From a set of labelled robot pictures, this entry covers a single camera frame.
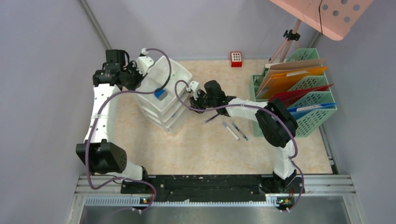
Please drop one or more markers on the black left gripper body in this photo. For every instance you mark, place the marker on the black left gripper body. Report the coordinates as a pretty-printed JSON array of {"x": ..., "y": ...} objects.
[{"x": 133, "y": 77}]

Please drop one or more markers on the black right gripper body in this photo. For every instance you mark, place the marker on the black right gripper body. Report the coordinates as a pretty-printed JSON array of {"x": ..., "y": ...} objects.
[{"x": 201, "y": 101}]

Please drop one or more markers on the dark purple pen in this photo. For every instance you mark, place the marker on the dark purple pen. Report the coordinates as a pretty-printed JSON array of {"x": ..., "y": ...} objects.
[{"x": 210, "y": 119}]

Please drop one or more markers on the white blue pen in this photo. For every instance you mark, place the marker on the white blue pen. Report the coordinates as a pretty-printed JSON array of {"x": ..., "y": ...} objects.
[{"x": 230, "y": 131}]

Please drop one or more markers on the blue clear gel pen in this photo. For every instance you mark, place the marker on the blue clear gel pen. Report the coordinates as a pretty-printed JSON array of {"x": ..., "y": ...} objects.
[{"x": 239, "y": 131}]

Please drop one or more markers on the white plastic drawer organizer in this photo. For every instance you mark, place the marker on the white plastic drawer organizer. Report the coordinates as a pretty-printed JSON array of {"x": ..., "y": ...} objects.
[{"x": 168, "y": 114}]

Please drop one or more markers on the orange folder binder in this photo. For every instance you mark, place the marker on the orange folder binder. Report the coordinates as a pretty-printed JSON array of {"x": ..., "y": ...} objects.
[{"x": 283, "y": 81}]

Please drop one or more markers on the red plastic folder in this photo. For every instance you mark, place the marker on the red plastic folder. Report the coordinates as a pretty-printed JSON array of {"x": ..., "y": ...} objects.
[{"x": 290, "y": 97}]

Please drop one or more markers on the green plastic file rack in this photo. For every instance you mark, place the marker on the green plastic file rack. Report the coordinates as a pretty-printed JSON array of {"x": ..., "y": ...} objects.
[{"x": 311, "y": 121}]

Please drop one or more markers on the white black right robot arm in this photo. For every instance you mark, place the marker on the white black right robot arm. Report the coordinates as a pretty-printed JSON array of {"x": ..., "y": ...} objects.
[{"x": 275, "y": 121}]

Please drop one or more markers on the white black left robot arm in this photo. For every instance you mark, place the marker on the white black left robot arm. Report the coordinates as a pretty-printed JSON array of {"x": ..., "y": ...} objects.
[{"x": 98, "y": 151}]

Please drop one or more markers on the red grid pen holder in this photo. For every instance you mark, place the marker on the red grid pen holder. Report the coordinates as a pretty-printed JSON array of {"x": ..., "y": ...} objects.
[{"x": 236, "y": 59}]

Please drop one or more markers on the blue grey eraser block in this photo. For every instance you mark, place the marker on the blue grey eraser block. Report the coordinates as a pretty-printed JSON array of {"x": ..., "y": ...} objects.
[{"x": 161, "y": 94}]

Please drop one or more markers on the blue file folder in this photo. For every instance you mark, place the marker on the blue file folder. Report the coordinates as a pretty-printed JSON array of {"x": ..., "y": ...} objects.
[{"x": 299, "y": 112}]

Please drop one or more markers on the pink music stand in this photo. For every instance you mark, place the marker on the pink music stand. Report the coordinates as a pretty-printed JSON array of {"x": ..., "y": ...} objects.
[{"x": 331, "y": 18}]

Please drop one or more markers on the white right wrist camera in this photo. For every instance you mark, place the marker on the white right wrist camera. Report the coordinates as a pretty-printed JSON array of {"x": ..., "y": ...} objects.
[{"x": 193, "y": 87}]

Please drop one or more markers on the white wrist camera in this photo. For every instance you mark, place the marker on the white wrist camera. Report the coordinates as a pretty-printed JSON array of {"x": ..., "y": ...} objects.
[
  {"x": 193, "y": 87},
  {"x": 144, "y": 62}
]

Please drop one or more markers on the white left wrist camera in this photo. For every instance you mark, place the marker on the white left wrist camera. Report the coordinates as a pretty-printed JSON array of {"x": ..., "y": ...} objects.
[{"x": 144, "y": 62}]

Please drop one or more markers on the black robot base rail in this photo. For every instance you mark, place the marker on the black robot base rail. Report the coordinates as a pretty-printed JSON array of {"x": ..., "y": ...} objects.
[{"x": 198, "y": 186}]

